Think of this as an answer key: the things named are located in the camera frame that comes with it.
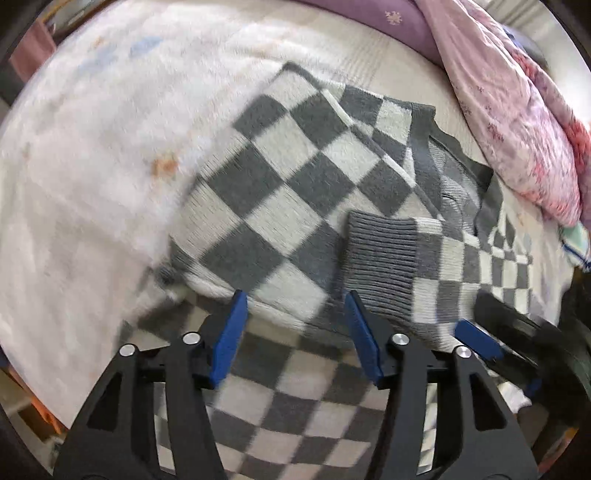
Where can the white patterned bed sheet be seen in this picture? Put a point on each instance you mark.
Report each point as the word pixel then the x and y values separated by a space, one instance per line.
pixel 101 143

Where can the purple floral duvet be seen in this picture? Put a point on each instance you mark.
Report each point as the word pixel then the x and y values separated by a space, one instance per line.
pixel 526 130

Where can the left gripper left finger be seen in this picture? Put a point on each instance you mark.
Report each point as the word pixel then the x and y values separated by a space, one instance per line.
pixel 113 435

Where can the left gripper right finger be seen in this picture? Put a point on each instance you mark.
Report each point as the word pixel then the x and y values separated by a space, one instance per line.
pixel 477 435

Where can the grey white checkered cardigan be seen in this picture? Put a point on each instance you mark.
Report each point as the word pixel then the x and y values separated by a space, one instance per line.
pixel 315 190

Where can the pink grey towel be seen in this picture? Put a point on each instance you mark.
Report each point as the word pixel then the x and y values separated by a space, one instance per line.
pixel 33 50

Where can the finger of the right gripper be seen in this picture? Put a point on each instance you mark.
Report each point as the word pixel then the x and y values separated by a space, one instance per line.
pixel 547 363
pixel 480 341

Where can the light blue striped pillow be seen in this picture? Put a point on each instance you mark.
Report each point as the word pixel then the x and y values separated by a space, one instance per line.
pixel 576 245

